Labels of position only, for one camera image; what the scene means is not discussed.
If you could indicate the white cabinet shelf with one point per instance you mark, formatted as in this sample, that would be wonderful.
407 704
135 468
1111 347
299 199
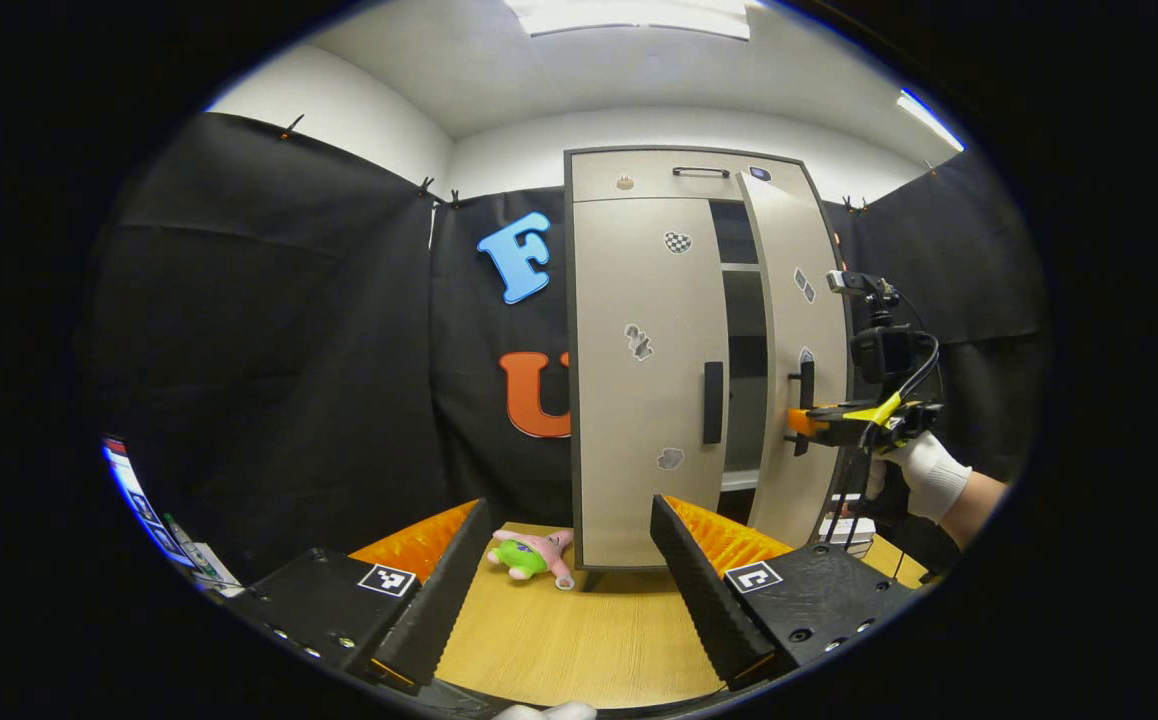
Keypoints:
741 267
741 480

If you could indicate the beige cabinet door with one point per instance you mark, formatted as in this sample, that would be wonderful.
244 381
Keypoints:
639 450
789 240

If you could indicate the tablet screen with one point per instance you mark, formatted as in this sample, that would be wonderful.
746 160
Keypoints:
139 490

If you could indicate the black backdrop cloth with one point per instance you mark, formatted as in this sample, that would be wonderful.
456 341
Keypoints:
289 350

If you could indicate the small ceiling light panel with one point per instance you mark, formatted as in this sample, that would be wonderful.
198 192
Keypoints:
929 118

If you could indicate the white paper sheet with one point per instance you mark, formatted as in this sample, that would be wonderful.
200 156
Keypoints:
214 570

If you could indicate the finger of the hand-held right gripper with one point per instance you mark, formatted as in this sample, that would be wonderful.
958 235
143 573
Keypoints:
839 425

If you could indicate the large ceiling light panel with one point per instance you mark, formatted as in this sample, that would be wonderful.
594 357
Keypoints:
629 15

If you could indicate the beige cabinet drawer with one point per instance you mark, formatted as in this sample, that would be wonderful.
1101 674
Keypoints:
639 178

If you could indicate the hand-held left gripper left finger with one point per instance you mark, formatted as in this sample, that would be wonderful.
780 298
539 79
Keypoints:
439 600

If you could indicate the beige double-door shoe cabinet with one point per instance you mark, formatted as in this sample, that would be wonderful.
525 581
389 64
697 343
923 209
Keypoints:
744 330

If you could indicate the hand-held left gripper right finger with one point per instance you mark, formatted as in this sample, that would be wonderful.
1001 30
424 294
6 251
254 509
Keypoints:
704 600

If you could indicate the green and pink plush toy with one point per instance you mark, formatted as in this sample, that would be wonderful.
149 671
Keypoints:
529 555

